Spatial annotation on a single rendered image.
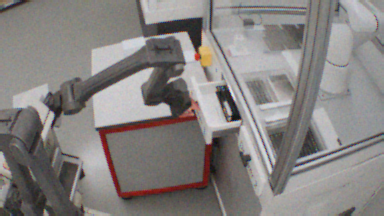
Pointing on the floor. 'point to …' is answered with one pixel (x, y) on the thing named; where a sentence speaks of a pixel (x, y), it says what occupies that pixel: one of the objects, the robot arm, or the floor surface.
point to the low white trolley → (148, 132)
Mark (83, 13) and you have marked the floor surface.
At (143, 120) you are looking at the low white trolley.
